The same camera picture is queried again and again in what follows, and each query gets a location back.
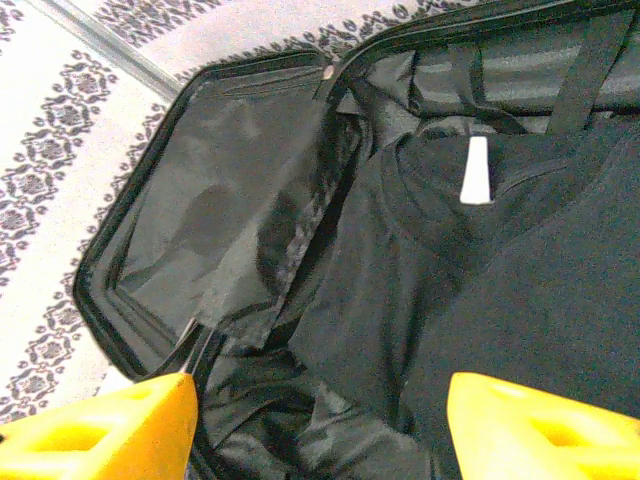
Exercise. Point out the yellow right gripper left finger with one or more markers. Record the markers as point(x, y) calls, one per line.
point(100, 435)

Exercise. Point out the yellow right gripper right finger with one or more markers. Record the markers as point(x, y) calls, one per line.
point(550, 440)

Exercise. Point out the white hard-shell suitcase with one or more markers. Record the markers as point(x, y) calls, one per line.
point(215, 200)

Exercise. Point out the black folded shirt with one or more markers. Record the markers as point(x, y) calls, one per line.
point(500, 300)

